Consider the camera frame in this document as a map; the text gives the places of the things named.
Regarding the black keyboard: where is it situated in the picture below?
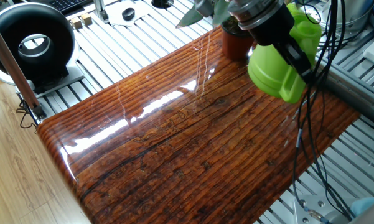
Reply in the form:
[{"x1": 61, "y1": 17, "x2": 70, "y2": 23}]
[{"x1": 48, "y1": 0, "x2": 91, "y2": 15}]

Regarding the green plastic watering can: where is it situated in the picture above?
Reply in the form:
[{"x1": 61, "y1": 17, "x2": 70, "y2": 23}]
[{"x1": 247, "y1": 2, "x2": 323, "y2": 105}]

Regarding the small wooden cube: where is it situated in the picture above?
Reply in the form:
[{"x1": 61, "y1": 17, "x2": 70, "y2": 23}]
[
  {"x1": 70, "y1": 17, "x2": 83, "y2": 30},
  {"x1": 80, "y1": 12, "x2": 93, "y2": 26}
]

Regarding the terracotta plant pot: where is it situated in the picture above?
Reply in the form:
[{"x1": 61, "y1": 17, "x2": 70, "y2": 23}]
[{"x1": 220, "y1": 17, "x2": 256, "y2": 61}]

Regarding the brown diagonal frame bar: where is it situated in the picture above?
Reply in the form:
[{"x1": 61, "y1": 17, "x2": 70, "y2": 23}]
[{"x1": 0, "y1": 12, "x2": 47, "y2": 121}]

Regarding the black ring-shaped device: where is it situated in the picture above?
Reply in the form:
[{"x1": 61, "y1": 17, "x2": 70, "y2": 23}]
[{"x1": 0, "y1": 2, "x2": 86, "y2": 99}]

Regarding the silver robot mounting plate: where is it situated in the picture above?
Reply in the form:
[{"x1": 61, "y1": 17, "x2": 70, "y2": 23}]
[{"x1": 294, "y1": 194, "x2": 355, "y2": 224}]

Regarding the small black device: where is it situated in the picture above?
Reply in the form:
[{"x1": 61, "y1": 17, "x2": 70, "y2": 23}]
[{"x1": 151, "y1": 0, "x2": 174, "y2": 9}]

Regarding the aluminium upright post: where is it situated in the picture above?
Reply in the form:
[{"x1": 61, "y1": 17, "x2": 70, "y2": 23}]
[{"x1": 93, "y1": 0, "x2": 110, "y2": 24}]

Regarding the white paper sheet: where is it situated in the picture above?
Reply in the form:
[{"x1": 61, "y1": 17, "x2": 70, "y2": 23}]
[{"x1": 105, "y1": 0, "x2": 153, "y2": 27}]

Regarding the small black round cap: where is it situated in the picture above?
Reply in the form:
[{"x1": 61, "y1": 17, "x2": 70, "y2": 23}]
[{"x1": 121, "y1": 7, "x2": 136, "y2": 22}]

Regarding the thin black looped cable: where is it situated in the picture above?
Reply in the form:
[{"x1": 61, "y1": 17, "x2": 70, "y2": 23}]
[{"x1": 16, "y1": 99, "x2": 40, "y2": 130}]

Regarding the black cable with grey sleeve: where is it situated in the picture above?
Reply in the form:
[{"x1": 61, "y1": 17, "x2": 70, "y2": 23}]
[{"x1": 291, "y1": 0, "x2": 356, "y2": 221}]

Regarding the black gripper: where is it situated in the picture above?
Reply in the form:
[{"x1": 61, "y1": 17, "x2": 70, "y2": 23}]
[{"x1": 251, "y1": 4, "x2": 316, "y2": 85}]

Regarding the green leafy plant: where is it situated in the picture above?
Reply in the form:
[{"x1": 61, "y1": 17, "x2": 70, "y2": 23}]
[{"x1": 175, "y1": 0, "x2": 235, "y2": 29}]

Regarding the silver cable connector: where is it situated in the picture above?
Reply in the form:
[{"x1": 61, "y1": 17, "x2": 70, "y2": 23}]
[{"x1": 303, "y1": 207, "x2": 330, "y2": 223}]

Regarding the wood grain board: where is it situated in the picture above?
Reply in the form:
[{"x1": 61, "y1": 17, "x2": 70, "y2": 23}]
[{"x1": 37, "y1": 26, "x2": 361, "y2": 224}]

